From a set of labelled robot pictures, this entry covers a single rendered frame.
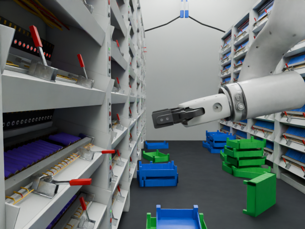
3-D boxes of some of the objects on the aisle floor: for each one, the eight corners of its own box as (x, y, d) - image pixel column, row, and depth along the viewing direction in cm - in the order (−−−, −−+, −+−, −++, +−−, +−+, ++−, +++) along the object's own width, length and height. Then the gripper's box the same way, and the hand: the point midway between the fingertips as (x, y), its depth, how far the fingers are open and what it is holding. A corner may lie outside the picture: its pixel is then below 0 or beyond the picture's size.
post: (130, 205, 172) (128, -73, 163) (128, 211, 163) (126, -83, 153) (99, 205, 172) (95, -72, 163) (95, 211, 163) (92, -83, 153)
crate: (275, 203, 175) (276, 173, 174) (255, 217, 155) (256, 183, 154) (263, 200, 181) (264, 171, 180) (242, 213, 160) (243, 180, 159)
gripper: (217, 88, 67) (150, 102, 67) (238, 84, 50) (148, 103, 50) (223, 117, 67) (156, 131, 68) (246, 123, 50) (156, 142, 50)
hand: (157, 118), depth 59 cm, fingers open, 8 cm apart
